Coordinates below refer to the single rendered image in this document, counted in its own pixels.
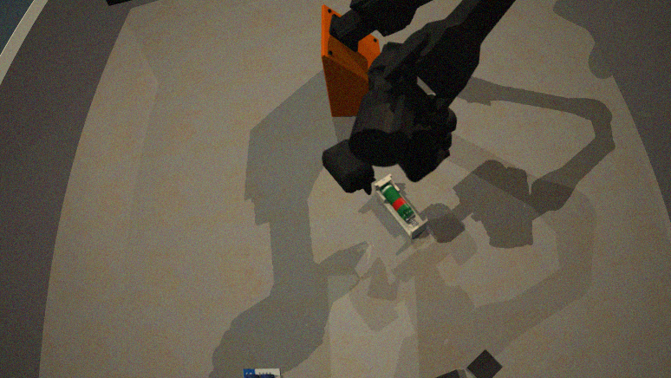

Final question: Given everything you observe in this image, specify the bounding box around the green cylindrical battery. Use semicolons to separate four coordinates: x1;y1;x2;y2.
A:
381;183;414;222

